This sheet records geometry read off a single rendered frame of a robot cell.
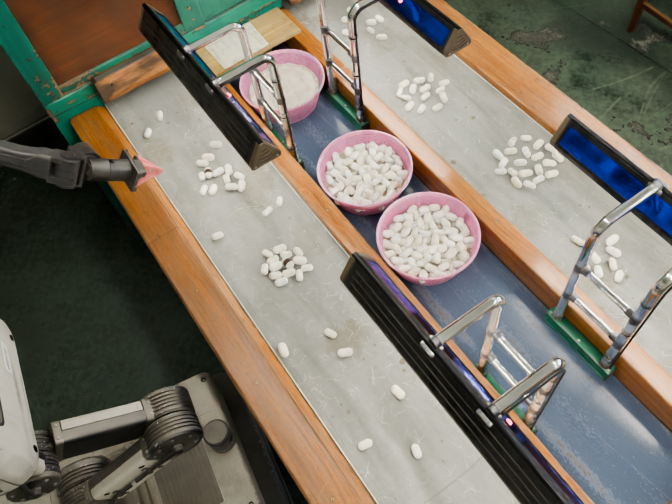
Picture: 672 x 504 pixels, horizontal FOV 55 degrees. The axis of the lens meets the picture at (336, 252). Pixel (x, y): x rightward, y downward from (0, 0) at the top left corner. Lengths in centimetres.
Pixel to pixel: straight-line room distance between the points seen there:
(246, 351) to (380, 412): 35
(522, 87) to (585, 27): 146
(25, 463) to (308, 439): 59
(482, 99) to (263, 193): 71
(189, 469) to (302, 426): 45
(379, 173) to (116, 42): 89
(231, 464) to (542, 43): 239
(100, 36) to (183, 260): 75
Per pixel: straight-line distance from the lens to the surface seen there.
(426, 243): 169
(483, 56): 209
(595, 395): 163
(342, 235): 167
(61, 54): 209
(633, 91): 318
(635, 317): 138
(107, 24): 209
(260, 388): 152
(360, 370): 153
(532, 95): 199
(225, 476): 179
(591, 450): 159
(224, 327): 160
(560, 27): 342
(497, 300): 118
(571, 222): 176
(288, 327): 159
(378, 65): 210
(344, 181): 179
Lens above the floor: 217
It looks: 59 degrees down
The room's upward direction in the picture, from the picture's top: 11 degrees counter-clockwise
